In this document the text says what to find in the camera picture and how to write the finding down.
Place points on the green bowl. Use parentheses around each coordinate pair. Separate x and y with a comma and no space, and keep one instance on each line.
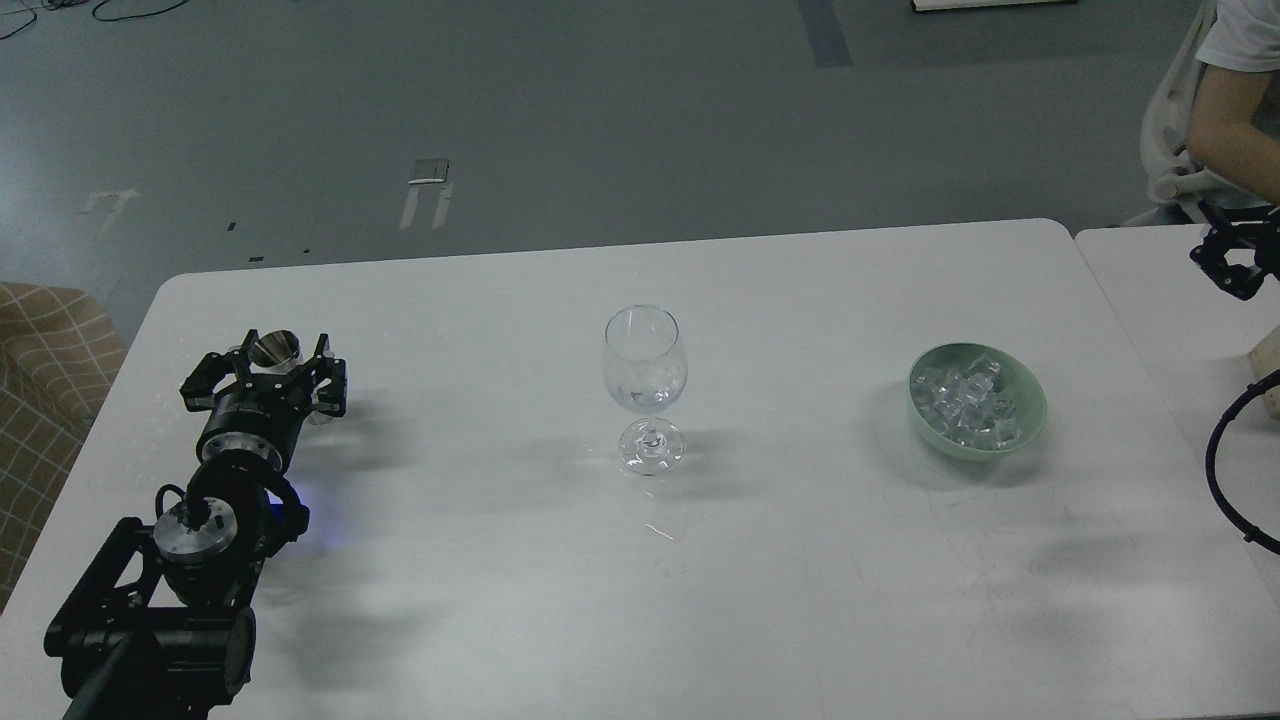
(1019,381)

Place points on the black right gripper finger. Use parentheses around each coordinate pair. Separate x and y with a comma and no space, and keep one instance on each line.
(1240,248)

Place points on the clear wine glass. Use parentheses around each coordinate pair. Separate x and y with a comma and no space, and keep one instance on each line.
(645,370)

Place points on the tan checkered cushion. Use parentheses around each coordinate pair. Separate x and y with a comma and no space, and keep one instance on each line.
(60,354)

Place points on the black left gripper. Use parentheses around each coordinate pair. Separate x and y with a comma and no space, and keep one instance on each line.
(263,414)

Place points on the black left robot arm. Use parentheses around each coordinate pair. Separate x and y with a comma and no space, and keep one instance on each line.
(160,625)

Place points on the clear ice cubes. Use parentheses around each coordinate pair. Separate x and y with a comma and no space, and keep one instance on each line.
(967,406)

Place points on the steel double jigger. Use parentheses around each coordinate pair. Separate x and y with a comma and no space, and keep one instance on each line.
(277,353)

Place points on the person in white shirt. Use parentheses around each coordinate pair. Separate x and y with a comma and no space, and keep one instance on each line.
(1232,128)

